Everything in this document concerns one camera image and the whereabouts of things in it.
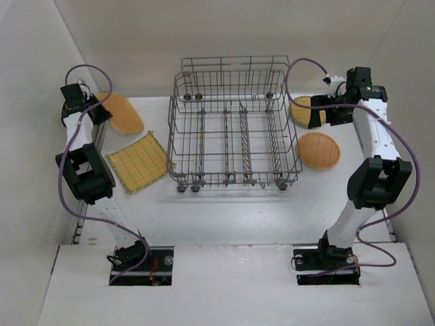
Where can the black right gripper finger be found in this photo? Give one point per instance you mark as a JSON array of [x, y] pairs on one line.
[[324, 101], [315, 119]]

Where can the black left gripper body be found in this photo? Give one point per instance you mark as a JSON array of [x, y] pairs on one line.
[[100, 111]]

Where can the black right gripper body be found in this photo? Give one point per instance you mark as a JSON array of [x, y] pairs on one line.
[[316, 112]]

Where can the green-rimmed round woven plate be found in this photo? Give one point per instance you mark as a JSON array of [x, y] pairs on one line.
[[301, 115]]

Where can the orange oval woven plate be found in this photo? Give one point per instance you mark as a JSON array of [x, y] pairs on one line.
[[124, 117]]

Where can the yellow square woven plate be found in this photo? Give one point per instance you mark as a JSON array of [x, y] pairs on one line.
[[140, 164]]

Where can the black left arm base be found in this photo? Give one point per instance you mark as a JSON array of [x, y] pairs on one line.
[[156, 270]]

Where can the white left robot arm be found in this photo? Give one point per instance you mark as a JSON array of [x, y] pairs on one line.
[[89, 177]]

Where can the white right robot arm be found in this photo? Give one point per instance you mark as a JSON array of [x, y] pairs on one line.
[[380, 178]]

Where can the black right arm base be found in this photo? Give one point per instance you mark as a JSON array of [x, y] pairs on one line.
[[316, 268]]

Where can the orange round woven plate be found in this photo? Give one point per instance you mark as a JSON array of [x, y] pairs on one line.
[[318, 151]]

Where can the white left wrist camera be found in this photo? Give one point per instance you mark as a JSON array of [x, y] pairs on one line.
[[84, 88]]

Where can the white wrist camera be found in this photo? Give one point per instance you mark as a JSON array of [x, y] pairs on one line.
[[336, 85], [84, 88]]

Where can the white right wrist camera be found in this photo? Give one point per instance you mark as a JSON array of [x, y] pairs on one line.
[[336, 85]]

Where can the grey wire dish rack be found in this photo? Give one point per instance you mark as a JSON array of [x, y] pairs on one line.
[[230, 124]]

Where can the aluminium right side rail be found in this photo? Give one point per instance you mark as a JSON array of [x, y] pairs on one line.
[[388, 224]]

